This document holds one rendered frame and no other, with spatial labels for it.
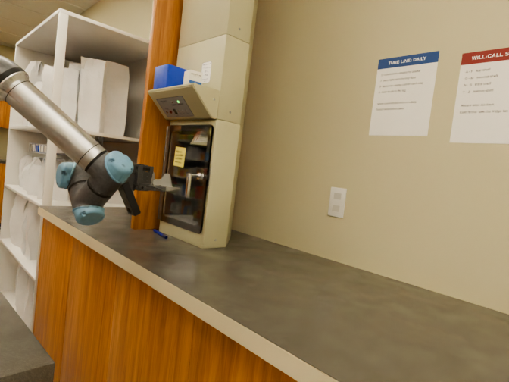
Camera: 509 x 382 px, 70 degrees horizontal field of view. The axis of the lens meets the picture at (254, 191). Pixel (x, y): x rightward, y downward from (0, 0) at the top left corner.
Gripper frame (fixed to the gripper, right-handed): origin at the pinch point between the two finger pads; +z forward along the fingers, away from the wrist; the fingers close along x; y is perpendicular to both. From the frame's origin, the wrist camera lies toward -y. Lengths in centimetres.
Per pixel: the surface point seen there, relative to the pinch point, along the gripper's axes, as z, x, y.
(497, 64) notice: 55, -79, 48
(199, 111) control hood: 8.5, -0.7, 28.2
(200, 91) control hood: 4.5, -5.6, 34.2
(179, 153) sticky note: 11.7, 15.0, 13.0
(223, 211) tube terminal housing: 20.4, -5.6, -7.0
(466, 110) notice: 55, -73, 35
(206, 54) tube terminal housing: 13, 5, 51
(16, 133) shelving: -5, 219, 17
